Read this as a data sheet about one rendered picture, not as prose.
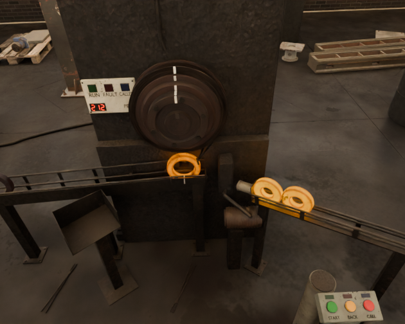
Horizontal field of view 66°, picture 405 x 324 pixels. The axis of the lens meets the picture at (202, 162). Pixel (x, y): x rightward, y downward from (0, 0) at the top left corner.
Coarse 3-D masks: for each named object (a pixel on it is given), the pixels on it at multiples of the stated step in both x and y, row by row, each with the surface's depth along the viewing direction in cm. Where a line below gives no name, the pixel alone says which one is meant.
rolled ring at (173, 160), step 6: (174, 156) 167; (180, 156) 166; (186, 156) 166; (192, 156) 168; (168, 162) 168; (174, 162) 168; (192, 162) 168; (168, 168) 171; (198, 168) 172; (174, 174) 174; (180, 174) 176; (186, 174) 177; (192, 174) 174; (198, 174) 174
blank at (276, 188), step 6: (258, 180) 161; (264, 180) 158; (270, 180) 158; (258, 186) 163; (264, 186) 160; (270, 186) 158; (276, 186) 156; (258, 192) 165; (264, 192) 166; (276, 192) 158; (282, 192) 158; (270, 198) 163; (276, 198) 160
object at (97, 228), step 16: (96, 192) 165; (64, 208) 158; (80, 208) 164; (96, 208) 171; (112, 208) 158; (64, 224) 163; (80, 224) 163; (96, 224) 162; (112, 224) 161; (80, 240) 156; (96, 240) 155; (112, 256) 179; (112, 272) 186; (128, 272) 206; (112, 288) 198; (128, 288) 197
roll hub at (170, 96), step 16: (160, 96) 135; (192, 96) 135; (160, 112) 138; (176, 112) 136; (192, 112) 138; (160, 128) 143; (176, 128) 141; (192, 128) 144; (176, 144) 148; (192, 144) 148
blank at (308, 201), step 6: (294, 186) 152; (288, 192) 153; (294, 192) 151; (300, 192) 149; (306, 192) 149; (282, 198) 158; (288, 198) 155; (300, 198) 151; (306, 198) 149; (312, 198) 150; (288, 204) 158; (294, 204) 157; (300, 204) 156; (306, 204) 151; (312, 204) 150; (306, 210) 153
